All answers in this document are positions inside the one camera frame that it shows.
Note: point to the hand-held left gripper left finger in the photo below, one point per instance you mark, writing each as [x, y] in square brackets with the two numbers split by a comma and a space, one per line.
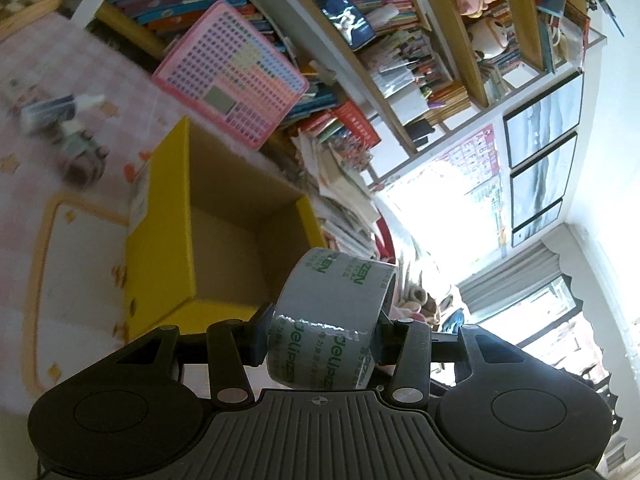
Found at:
[260, 340]

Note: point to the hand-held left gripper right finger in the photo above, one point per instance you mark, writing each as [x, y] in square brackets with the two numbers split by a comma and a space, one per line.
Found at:
[382, 345]

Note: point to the grey tape roll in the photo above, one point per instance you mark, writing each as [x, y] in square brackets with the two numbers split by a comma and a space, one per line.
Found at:
[330, 305]

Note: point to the yellow cardboard box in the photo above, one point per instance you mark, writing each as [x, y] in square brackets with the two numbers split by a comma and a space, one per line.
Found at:
[160, 240]

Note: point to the grey toy car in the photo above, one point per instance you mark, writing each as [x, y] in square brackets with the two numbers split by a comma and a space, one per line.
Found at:
[82, 157]

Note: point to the white glue bottle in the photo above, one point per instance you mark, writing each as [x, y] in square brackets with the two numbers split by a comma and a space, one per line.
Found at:
[89, 102]

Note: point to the beige fluffy toy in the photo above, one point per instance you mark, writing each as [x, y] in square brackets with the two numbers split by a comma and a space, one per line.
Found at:
[420, 302]

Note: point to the grey curtain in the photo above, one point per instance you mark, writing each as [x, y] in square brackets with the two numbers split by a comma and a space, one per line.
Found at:
[510, 275]

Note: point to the stack of papers and books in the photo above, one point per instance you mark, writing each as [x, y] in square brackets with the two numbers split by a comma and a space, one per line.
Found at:
[340, 195]

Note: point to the small framed picture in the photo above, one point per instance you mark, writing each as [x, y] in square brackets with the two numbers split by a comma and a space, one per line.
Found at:
[537, 222]

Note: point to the pink checked tablecloth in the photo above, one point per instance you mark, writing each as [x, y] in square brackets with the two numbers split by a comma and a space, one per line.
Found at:
[65, 270]

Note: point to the thick red book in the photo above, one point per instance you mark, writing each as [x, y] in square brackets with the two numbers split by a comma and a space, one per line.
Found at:
[357, 127]

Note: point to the medium framed picture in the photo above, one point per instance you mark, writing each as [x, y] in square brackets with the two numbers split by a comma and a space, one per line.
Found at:
[542, 185]

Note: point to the white storage box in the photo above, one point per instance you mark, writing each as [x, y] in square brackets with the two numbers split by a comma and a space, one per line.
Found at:
[407, 100]

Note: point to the pink learning board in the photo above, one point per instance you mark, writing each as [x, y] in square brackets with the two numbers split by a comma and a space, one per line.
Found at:
[225, 70]

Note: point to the large framed picture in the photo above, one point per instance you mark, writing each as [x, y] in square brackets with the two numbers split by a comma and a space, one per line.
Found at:
[545, 115]

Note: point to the white plush toy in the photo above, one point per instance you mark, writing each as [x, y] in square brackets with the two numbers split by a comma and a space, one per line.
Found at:
[490, 37]

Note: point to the wooden chessboard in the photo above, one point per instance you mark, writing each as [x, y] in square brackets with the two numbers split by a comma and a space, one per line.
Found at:
[30, 10]

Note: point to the alphabet wall poster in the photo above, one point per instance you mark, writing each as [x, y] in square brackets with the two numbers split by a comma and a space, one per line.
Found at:
[485, 170]

